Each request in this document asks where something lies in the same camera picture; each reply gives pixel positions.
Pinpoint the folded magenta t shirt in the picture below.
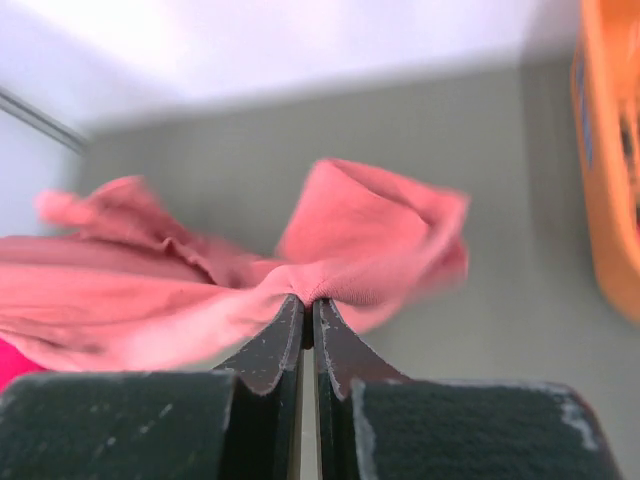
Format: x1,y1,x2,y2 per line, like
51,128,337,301
0,340,45,390

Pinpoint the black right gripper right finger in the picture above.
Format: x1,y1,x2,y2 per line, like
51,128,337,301
312,299,621,479

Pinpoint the salmon pink t shirt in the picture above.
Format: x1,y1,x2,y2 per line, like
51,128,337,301
1,159,469,371

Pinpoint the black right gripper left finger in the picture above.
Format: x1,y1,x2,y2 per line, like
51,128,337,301
1,296,305,479

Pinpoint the orange plastic basket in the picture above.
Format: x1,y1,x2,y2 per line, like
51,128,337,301
570,1,639,323

